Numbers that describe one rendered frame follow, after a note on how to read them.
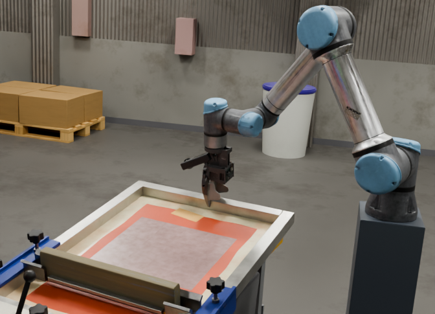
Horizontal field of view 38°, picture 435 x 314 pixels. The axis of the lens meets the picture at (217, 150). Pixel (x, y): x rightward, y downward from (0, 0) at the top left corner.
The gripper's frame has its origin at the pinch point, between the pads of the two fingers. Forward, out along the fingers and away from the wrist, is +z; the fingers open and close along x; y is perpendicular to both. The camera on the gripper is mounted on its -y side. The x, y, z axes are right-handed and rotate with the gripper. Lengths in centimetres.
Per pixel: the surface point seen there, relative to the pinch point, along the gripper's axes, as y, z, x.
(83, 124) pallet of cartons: -368, 157, 401
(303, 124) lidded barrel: -115, 142, 472
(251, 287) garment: 22.5, 17.8, -17.0
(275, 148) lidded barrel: -142, 169, 455
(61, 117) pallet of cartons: -370, 137, 365
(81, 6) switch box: -422, 32, 485
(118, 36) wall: -380, 70, 502
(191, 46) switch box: -275, 74, 507
